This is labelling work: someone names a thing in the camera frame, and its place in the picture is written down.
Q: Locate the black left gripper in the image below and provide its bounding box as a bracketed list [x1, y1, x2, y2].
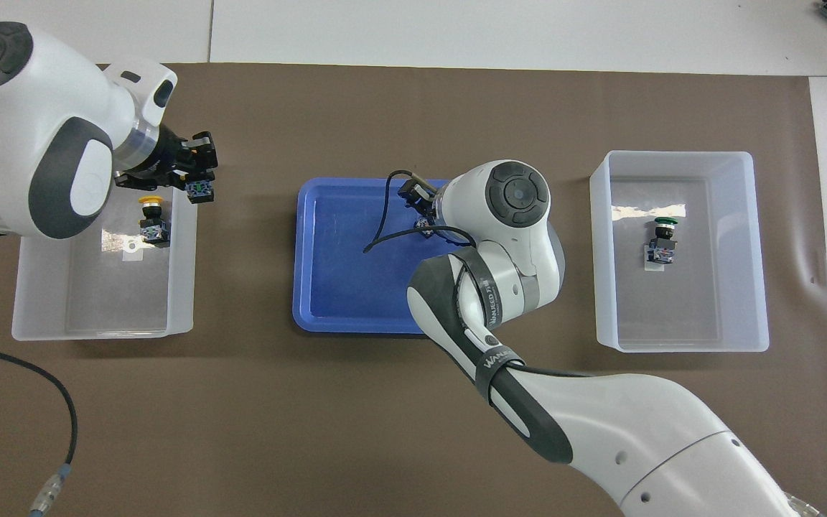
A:
[113, 131, 220, 195]

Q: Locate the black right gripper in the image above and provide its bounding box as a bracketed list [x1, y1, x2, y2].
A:
[398, 179, 444, 229]

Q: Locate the yellow push button switch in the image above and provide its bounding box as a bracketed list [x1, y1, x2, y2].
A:
[139, 195, 172, 249]
[185, 180, 218, 206]

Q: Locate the blue plastic tray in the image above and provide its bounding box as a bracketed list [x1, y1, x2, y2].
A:
[292, 178, 459, 335]

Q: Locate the translucent white plastic box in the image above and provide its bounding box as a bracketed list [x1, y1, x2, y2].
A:
[11, 180, 198, 342]
[589, 149, 771, 353]

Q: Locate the brown table mat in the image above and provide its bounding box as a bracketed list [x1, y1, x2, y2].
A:
[0, 63, 827, 517]

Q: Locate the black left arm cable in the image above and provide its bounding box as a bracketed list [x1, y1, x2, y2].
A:
[0, 343, 79, 517]

